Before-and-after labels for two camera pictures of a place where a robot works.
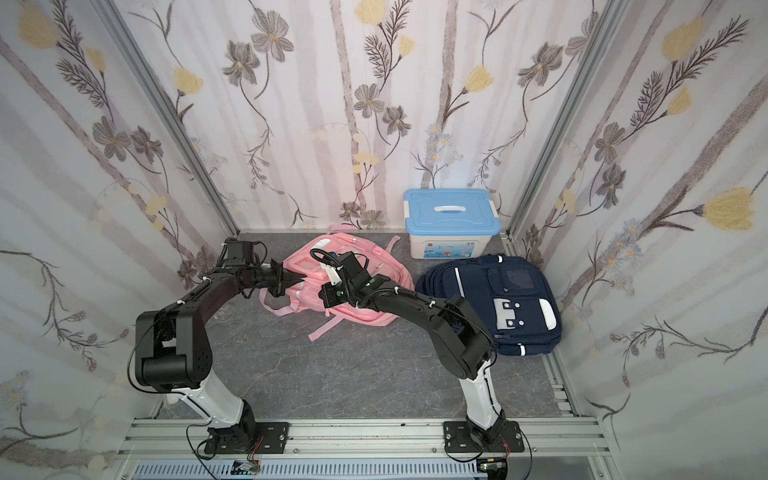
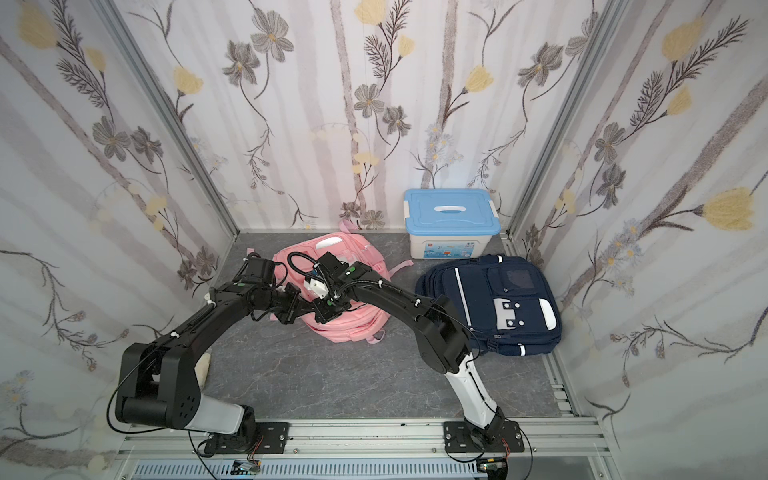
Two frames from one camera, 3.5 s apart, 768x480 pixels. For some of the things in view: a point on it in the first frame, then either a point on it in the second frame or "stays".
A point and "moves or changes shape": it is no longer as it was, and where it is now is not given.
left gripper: (281, 273) -> (289, 315)
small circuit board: (245, 467) stays
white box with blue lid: (450, 223) stays
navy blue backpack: (508, 293) stays
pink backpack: (304, 294) moves or changes shape
